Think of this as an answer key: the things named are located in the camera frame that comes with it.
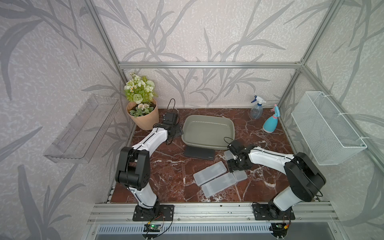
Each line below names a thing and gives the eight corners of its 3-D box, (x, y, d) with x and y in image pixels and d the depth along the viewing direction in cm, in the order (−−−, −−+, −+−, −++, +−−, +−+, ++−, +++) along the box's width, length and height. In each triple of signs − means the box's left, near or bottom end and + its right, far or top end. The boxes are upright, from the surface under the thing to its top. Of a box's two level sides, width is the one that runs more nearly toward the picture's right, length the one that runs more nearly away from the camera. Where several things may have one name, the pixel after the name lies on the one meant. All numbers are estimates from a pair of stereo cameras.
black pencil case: (182, 155, 96) (182, 154, 94) (185, 147, 100) (184, 145, 98) (214, 160, 94) (214, 158, 92) (215, 151, 98) (215, 149, 96)
